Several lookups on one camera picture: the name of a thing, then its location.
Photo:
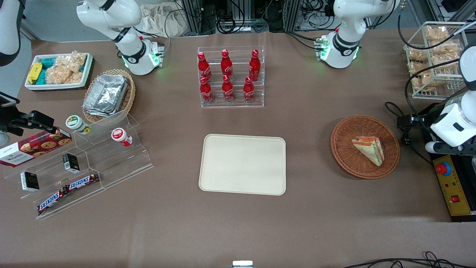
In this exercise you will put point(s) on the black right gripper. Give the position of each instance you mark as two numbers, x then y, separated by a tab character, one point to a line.
11	120

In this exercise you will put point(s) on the triangle sandwich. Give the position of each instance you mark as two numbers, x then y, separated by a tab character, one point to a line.
370	147

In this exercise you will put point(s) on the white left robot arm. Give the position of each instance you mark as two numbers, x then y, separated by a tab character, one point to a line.
344	22

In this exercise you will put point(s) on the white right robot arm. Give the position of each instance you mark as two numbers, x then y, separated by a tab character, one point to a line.
111	18

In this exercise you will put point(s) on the aluminium foil tray stack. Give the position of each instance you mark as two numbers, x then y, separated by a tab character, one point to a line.
106	93

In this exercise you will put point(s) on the oval wicker basket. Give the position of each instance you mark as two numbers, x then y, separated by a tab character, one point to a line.
130	96

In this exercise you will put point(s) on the cream rectangular tray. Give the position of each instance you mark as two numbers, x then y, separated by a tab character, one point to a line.
242	164

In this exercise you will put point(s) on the round brown wicker basket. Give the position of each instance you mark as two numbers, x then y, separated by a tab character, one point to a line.
344	150

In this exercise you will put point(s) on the red cookie box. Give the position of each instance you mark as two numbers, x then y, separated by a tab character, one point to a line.
33	149

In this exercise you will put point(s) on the green lid cup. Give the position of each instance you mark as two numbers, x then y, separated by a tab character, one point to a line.
75	123

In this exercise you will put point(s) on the teal snack pack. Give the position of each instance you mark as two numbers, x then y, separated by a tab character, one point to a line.
42	77
47	62

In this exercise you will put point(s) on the yellow snack pack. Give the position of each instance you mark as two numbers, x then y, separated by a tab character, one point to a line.
35	72

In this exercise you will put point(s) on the clear snack bag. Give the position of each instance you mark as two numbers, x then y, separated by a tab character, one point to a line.
418	68
422	82
437	33
417	55
61	76
72	60
447	48

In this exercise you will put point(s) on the small black box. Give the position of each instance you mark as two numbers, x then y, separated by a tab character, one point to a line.
29	181
70	163

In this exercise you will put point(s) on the white plastic bin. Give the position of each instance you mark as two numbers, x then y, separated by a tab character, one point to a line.
87	70

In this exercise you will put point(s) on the snickers bar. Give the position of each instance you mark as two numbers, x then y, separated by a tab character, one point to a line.
82	181
52	201

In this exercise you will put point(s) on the red lid cup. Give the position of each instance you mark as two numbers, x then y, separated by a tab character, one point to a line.
120	136

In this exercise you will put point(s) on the clear acrylic stepped display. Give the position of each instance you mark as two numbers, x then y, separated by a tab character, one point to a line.
111	163

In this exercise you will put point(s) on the red cola bottle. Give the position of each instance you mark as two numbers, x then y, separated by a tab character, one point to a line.
226	64
248	91
203	67
206	92
228	90
254	66

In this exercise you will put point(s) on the clear acrylic bottle rack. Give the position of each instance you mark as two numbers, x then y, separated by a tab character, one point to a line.
232	105

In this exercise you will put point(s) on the black power adapter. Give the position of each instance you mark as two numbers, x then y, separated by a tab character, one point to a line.
408	121

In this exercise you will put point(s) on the yellow black control box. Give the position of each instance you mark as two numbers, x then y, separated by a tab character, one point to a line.
452	190

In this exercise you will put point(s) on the aluminium frame post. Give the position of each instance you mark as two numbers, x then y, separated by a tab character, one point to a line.
292	13
193	15

